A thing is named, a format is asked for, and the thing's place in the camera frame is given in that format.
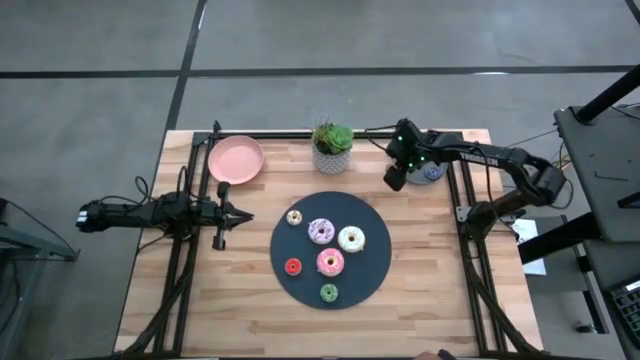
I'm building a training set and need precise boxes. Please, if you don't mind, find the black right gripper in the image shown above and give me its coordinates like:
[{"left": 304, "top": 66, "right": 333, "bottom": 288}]
[{"left": 383, "top": 118, "right": 441, "bottom": 193}]

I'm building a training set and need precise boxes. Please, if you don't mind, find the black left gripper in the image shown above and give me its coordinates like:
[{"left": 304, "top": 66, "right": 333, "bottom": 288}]
[{"left": 201, "top": 181, "right": 255, "bottom": 251}]

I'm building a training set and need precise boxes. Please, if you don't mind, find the large purple-iced donut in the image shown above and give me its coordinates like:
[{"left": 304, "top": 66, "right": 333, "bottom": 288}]
[{"left": 307, "top": 217, "right": 336, "bottom": 246}]

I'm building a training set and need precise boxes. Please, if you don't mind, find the large pink-iced donut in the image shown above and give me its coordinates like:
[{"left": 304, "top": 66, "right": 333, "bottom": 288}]
[{"left": 316, "top": 247, "right": 346, "bottom": 278}]

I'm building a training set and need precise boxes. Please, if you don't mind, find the large white-iced donut blue drizzle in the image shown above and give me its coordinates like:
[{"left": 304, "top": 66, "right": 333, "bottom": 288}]
[{"left": 337, "top": 225, "right": 367, "bottom": 254}]

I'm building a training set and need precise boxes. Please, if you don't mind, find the grey plate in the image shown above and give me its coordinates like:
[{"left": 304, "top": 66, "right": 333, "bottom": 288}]
[{"left": 404, "top": 160, "right": 450, "bottom": 186}]

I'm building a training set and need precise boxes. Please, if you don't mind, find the pink plate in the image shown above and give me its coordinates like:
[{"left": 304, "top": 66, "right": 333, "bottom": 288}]
[{"left": 207, "top": 134, "right": 266, "bottom": 186}]

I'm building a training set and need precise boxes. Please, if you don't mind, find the succulent in triangle-patterned pot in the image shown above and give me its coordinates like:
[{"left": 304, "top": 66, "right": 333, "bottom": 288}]
[{"left": 310, "top": 119, "right": 355, "bottom": 176}]

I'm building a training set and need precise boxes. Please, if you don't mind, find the round dark woven placemat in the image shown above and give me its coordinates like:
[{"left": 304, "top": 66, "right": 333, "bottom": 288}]
[{"left": 269, "top": 191, "right": 393, "bottom": 311}]

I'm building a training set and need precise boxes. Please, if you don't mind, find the white paper sheet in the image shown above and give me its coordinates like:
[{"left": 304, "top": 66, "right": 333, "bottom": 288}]
[{"left": 512, "top": 218, "right": 549, "bottom": 277}]

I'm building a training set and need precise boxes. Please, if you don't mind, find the black diagonal beam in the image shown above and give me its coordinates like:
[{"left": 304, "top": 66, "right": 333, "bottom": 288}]
[{"left": 517, "top": 212, "right": 601, "bottom": 265}]

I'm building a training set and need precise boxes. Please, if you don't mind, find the black metal stand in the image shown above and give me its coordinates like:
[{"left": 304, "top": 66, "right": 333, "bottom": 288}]
[{"left": 0, "top": 197, "right": 81, "bottom": 360}]

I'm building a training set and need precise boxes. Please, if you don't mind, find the grey desk top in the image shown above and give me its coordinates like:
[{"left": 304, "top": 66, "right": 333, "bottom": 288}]
[{"left": 553, "top": 103, "right": 640, "bottom": 244}]

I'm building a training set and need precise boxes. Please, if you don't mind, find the black keyboard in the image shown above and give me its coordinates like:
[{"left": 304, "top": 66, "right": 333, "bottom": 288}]
[{"left": 608, "top": 278, "right": 640, "bottom": 346}]

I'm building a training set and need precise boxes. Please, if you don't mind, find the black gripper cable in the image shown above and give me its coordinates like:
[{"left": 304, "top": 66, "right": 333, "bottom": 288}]
[{"left": 363, "top": 124, "right": 401, "bottom": 151}]

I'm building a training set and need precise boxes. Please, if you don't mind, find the black aluminium rig frame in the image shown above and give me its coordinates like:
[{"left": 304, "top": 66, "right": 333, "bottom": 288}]
[{"left": 117, "top": 119, "right": 544, "bottom": 359}]

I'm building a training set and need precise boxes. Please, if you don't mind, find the black post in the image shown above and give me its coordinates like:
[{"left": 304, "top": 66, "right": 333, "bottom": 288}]
[{"left": 573, "top": 63, "right": 640, "bottom": 125}]

